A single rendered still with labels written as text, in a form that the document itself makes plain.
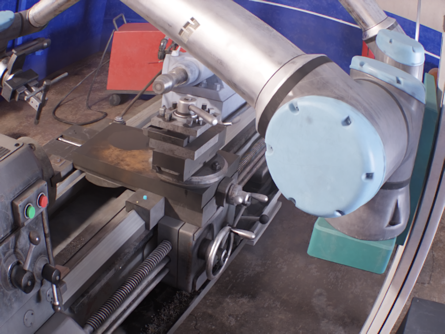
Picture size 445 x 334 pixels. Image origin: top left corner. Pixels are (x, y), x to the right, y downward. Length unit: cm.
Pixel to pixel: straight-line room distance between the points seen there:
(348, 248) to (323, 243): 5
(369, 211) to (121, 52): 411
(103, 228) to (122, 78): 319
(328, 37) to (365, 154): 514
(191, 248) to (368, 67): 124
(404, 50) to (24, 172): 95
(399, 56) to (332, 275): 204
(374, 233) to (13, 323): 87
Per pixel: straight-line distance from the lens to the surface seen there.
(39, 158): 144
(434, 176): 94
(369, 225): 82
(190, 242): 184
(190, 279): 195
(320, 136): 60
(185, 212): 186
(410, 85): 76
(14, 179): 111
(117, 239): 170
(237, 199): 185
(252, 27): 70
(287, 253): 317
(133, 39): 472
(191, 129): 171
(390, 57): 122
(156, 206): 182
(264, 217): 219
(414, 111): 78
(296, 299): 284
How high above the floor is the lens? 183
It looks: 28 degrees down
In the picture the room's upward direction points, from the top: 7 degrees clockwise
